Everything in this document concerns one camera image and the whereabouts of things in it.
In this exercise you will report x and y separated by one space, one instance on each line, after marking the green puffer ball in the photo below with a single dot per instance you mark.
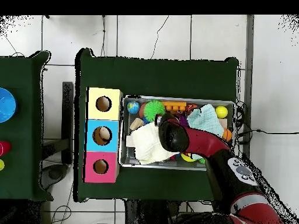
154 110

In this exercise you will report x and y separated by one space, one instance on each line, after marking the cream waffle cloth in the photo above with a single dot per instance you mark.
144 147

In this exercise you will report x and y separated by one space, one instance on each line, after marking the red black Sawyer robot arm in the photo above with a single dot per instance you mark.
203 142

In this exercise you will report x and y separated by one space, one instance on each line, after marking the wooden box with three holes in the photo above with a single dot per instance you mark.
112 112

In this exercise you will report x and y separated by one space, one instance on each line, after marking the shallow clear mesh bin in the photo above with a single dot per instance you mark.
127 156

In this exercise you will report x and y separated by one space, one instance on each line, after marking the wavy wooden block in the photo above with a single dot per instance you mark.
137 123

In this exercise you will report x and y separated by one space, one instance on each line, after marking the blue globe ball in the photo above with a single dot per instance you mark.
133 107

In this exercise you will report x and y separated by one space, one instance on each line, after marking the orange toy brick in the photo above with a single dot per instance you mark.
175 104

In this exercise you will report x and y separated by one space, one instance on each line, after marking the orange black striped ball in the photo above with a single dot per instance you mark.
191 107

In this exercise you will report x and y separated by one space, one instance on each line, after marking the light blue waffle cloth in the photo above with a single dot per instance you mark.
206 121

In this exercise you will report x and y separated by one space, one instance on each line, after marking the yellow ball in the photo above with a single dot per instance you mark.
221 112

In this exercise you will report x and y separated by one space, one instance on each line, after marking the small orange basketball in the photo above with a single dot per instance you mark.
227 134

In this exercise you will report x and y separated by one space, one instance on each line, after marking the black robot stand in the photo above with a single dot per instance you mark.
151 212

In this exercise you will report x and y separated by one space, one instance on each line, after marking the grey rounded base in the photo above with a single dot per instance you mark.
55 175

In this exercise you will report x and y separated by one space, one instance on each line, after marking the dark green side table cloth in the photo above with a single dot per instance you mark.
21 130

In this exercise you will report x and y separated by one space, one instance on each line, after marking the blue bowl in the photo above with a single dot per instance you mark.
7 105

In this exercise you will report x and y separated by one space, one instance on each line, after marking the red toy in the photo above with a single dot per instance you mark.
4 148

